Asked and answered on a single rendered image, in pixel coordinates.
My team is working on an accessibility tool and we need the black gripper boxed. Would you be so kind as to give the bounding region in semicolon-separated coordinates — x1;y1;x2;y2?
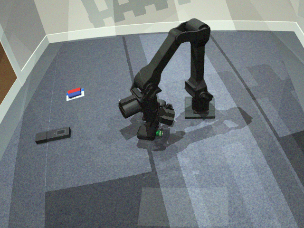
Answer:
137;99;166;141

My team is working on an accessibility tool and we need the green and white battery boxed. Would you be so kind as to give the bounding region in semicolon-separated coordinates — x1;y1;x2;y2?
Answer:
156;130;163;136

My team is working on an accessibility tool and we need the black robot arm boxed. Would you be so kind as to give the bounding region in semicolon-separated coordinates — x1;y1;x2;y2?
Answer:
118;18;213;126

